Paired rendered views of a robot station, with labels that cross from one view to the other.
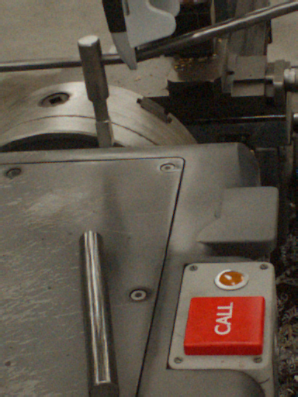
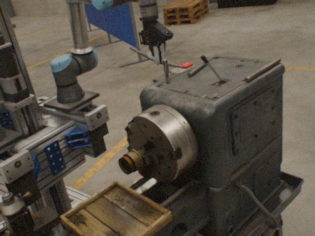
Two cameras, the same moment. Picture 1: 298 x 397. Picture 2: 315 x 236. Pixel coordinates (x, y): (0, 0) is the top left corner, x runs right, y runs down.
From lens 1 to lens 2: 2.31 m
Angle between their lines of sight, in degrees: 112
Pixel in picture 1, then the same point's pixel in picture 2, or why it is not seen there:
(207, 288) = (181, 70)
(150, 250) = (181, 75)
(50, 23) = not seen: outside the picture
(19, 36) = not seen: outside the picture
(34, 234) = (195, 80)
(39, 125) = (166, 107)
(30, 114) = (164, 112)
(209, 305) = (184, 65)
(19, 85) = not seen: outside the picture
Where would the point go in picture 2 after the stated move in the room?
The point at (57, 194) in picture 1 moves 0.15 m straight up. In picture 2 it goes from (184, 85) to (180, 53)
